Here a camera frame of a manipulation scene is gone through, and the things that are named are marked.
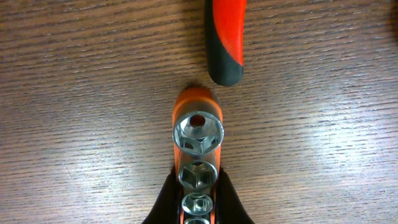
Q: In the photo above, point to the orange socket bit rail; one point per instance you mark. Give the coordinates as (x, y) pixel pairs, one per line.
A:
(197, 132)

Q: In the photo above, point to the orange handled cutting pliers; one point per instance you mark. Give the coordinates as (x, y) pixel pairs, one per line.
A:
(224, 25)

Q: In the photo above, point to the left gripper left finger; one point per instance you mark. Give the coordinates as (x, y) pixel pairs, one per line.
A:
(166, 208)

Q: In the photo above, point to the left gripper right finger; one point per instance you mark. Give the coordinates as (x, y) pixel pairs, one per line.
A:
(229, 209)

